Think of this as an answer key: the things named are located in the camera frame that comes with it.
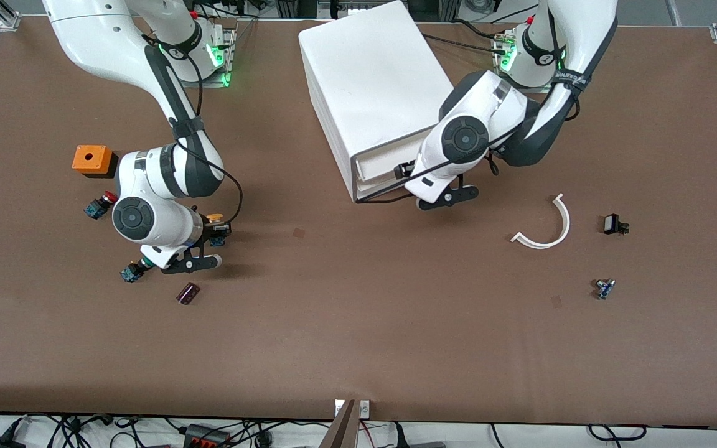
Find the black cable to arm base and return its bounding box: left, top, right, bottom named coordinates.
left=424, top=19, right=508, bottom=57

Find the orange push-button enclosure box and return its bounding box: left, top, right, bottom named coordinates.
left=72, top=145, right=119, bottom=179

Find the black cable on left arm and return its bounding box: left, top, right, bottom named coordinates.
left=356, top=0, right=583, bottom=205

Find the brown camera stand bar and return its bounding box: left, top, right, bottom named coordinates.
left=320, top=399, right=362, bottom=448

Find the red mushroom push button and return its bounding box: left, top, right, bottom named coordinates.
left=83, top=191, right=118, bottom=220

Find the black power strip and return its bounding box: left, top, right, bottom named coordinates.
left=183, top=424, right=232, bottom=448

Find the black looped floor cable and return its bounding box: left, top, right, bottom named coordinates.
left=588, top=424, right=647, bottom=441

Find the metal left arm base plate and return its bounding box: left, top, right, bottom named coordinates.
left=494, top=31, right=561, bottom=95

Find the white curved plastic strip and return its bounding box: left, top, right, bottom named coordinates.
left=511, top=193, right=571, bottom=250

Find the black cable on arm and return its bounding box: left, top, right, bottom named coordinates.
left=141, top=34, right=244, bottom=225
left=356, top=0, right=583, bottom=205

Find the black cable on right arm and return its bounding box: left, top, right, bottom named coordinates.
left=141, top=34, right=244, bottom=225

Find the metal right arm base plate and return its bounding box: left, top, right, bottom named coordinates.
left=166, top=28, right=235, bottom=88

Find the green mushroom push button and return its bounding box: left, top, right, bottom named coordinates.
left=120, top=256, right=149, bottom=284

